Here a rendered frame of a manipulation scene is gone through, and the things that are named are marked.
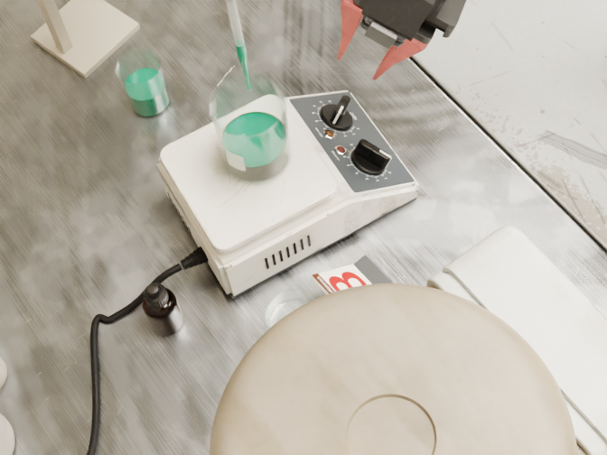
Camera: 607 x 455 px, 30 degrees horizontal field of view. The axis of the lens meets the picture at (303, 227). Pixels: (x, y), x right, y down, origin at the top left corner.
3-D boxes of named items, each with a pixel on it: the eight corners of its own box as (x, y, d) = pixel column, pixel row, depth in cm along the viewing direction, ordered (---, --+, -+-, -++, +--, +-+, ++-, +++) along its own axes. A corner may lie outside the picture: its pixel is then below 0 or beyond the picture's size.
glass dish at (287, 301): (279, 291, 101) (276, 280, 99) (337, 307, 100) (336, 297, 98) (257, 345, 99) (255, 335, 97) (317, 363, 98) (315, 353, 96)
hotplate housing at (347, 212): (349, 103, 110) (346, 52, 103) (422, 201, 104) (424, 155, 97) (145, 208, 106) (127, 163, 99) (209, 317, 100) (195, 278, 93)
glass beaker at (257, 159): (302, 181, 97) (294, 125, 89) (228, 198, 96) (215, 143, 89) (284, 115, 100) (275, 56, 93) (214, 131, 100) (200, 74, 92)
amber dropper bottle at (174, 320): (176, 340, 100) (162, 308, 93) (145, 331, 100) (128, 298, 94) (189, 311, 101) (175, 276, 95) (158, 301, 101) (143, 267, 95)
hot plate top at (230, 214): (275, 95, 102) (275, 88, 101) (343, 192, 96) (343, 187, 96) (156, 155, 100) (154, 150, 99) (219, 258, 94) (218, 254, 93)
